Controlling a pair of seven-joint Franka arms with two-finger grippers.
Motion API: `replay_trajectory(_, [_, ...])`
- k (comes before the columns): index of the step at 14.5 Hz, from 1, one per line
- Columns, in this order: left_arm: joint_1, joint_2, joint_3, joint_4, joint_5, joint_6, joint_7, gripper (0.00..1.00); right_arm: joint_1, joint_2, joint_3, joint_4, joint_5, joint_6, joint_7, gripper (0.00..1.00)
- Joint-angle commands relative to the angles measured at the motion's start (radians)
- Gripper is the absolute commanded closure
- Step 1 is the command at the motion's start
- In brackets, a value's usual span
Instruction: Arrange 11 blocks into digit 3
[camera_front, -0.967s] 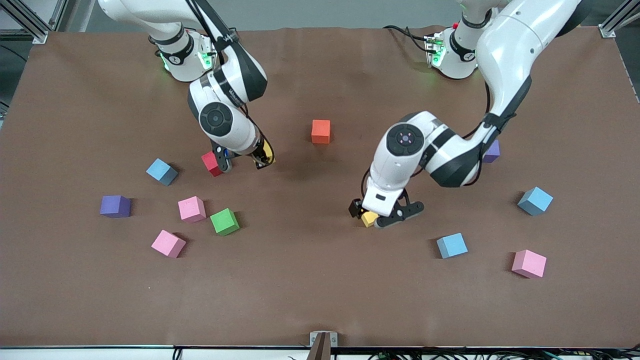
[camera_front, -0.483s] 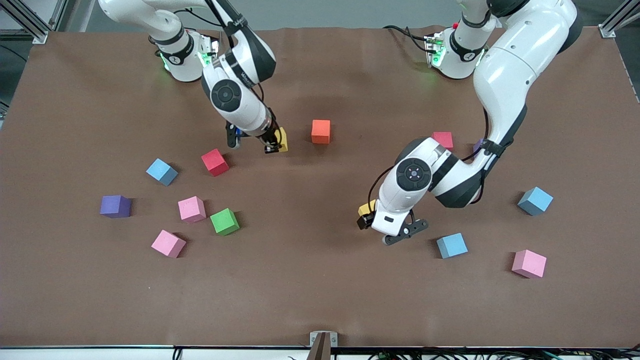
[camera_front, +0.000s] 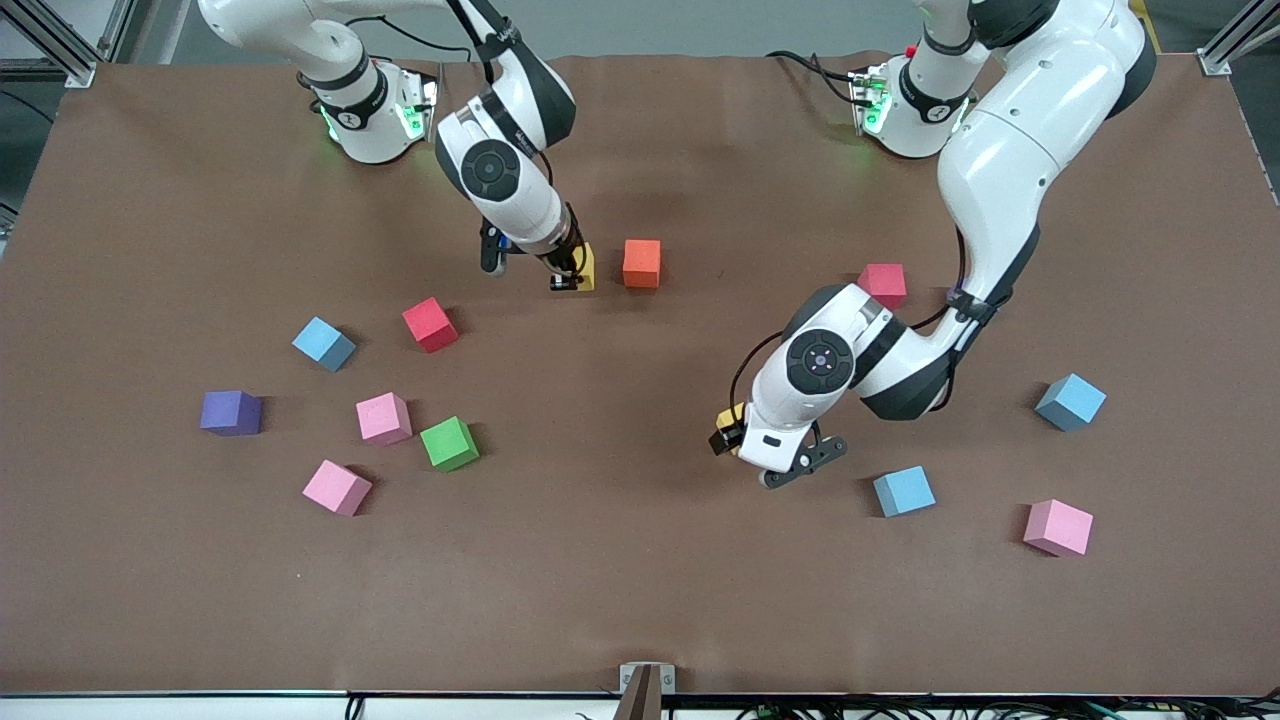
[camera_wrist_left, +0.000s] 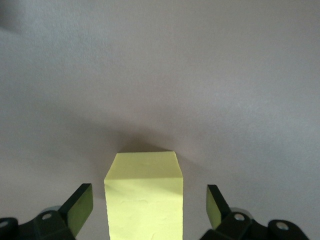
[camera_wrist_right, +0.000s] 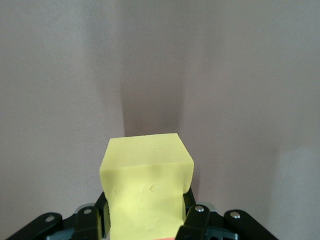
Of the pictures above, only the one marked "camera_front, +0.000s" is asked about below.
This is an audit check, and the metal table edge bracket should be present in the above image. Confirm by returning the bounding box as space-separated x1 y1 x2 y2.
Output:
619 661 677 720

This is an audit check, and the brown table mat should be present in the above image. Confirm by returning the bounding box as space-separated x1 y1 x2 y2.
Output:
0 50 1280 698

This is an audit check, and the rose red foam cube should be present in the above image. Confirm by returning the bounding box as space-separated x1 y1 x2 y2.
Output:
856 263 908 310

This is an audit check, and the orange foam cube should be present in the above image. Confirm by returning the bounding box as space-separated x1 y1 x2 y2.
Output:
622 238 662 290

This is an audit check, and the left arm base cable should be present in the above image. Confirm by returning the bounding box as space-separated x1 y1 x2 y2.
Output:
765 48 863 103

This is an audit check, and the aluminium frame post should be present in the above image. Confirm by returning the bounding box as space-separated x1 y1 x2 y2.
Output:
0 0 136 89
1198 0 1280 78

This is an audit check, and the green foam cube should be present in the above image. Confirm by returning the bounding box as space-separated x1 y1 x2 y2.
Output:
419 415 481 473

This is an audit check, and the dark purple foam cube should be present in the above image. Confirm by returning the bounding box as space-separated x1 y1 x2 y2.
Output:
199 390 264 438

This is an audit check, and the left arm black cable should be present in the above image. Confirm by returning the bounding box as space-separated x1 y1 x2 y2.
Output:
730 225 1001 401

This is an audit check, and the pink foam cube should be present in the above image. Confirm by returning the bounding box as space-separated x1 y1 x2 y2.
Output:
1022 498 1095 558
355 391 414 447
302 459 374 518

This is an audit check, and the light blue foam cube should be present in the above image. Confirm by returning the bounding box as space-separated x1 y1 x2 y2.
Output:
1034 372 1108 433
872 465 938 519
292 316 357 373

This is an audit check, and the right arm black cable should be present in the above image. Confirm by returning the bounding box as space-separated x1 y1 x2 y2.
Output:
340 0 561 191

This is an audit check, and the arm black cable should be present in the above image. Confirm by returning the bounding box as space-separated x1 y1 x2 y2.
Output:
730 225 1001 401
340 0 561 191

